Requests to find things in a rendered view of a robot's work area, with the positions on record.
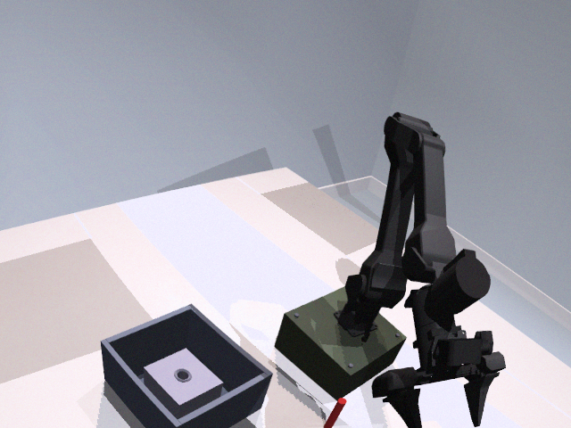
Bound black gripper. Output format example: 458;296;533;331
371;320;506;428

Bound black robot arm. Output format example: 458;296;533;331
334;112;493;368

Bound red peg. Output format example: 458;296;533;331
323;398;346;428

